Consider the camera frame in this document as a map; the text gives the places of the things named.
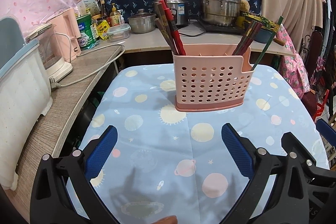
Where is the white and blue plastic tub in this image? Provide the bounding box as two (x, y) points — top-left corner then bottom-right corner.
(0, 17), (53, 191)

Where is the steel rice cooker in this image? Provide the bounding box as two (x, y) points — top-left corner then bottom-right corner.
(154, 0), (191, 28)

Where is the blue basin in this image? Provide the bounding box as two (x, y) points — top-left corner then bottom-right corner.
(243, 13), (279, 43)

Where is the pink electric kettle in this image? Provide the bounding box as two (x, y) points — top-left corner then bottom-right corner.
(50, 7), (82, 62)

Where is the pale counter board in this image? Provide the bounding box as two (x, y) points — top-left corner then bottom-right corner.
(100, 21), (296, 56)

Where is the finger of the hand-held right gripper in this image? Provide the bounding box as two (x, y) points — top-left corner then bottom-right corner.
(282, 132), (336, 180)
(316, 119), (336, 148)

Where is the dark chair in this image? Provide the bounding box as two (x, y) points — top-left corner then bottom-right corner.
(302, 30), (326, 114)

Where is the person's left hand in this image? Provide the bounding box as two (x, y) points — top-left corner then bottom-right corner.
(157, 216), (178, 224)

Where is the pink floral cloth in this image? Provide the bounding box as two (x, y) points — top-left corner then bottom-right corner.
(276, 27), (310, 94)

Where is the small pot with glass lid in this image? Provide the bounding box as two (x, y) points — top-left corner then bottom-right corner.
(128, 9), (156, 34)

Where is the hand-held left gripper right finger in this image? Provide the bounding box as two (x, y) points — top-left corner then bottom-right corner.
(221, 123), (310, 224)

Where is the yellow dish soap bottle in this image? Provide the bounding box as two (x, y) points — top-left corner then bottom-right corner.
(110, 3), (122, 27)

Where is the white carton box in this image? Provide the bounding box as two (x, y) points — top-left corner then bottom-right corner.
(77, 0), (99, 17)

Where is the white power cord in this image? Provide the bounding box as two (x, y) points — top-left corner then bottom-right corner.
(49, 44), (126, 89)

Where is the blue planet print tablecloth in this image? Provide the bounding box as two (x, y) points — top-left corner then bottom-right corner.
(66, 63), (330, 224)

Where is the white appliance with clear top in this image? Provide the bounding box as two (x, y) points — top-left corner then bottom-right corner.
(25, 23), (73, 81)

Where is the black induction cooker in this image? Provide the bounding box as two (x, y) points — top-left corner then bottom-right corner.
(197, 20), (246, 35)

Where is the glass container with green lid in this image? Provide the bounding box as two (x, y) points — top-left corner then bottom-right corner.
(106, 24), (131, 42)

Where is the curved wood-grain counter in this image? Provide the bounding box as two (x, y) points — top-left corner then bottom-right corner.
(5, 44), (126, 214)

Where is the pink perforated utensil holder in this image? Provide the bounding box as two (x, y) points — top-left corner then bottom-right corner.
(172, 44), (255, 112)

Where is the yellow snack packet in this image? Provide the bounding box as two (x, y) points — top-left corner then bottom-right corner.
(98, 22), (109, 39)

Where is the red plastic stool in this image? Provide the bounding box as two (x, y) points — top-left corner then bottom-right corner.
(314, 88), (330, 119)

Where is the stacked steel steamer pot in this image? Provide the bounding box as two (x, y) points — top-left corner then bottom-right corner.
(198, 0), (250, 26)

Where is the green can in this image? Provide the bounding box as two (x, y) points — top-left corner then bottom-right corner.
(77, 14), (97, 51)

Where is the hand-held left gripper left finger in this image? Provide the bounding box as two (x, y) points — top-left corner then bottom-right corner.
(30, 126), (118, 224)

